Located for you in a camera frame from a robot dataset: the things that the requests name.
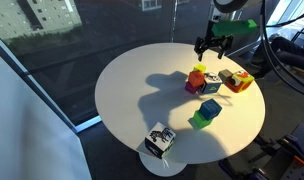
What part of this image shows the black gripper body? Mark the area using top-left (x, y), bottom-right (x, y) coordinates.
top-left (193, 34), bottom-right (234, 53)

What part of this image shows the yellow block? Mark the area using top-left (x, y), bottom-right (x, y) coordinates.
top-left (192, 63), bottom-right (208, 74)

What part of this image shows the grey block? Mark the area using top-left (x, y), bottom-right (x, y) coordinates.
top-left (217, 68), bottom-right (234, 84)

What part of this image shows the orange block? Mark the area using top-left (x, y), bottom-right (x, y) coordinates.
top-left (187, 69), bottom-right (206, 88)

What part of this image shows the white and blue number block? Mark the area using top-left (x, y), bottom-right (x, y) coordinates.
top-left (199, 72), bottom-right (223, 95)

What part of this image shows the purple block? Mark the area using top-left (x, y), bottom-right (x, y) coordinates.
top-left (184, 81), bottom-right (200, 95)

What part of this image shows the green block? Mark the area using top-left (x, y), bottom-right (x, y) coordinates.
top-left (192, 109), bottom-right (215, 130)

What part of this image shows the orange and yellow fox cube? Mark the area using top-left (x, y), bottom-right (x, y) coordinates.
top-left (224, 70), bottom-right (255, 94)

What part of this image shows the seated person in dark clothes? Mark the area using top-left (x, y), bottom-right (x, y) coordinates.
top-left (258, 35), bottom-right (304, 80)

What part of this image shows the black and white zebra cube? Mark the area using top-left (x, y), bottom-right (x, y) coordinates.
top-left (144, 122), bottom-right (176, 160)

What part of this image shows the white round table base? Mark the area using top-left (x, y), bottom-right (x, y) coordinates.
top-left (138, 151), bottom-right (188, 178)

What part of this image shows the blue and orange clamp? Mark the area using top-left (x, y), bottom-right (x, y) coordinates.
top-left (278, 133), bottom-right (304, 167)

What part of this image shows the white partition board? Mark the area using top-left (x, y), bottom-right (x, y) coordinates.
top-left (0, 48), bottom-right (93, 180)

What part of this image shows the black cable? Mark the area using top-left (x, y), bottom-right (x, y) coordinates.
top-left (258, 0), bottom-right (304, 99)

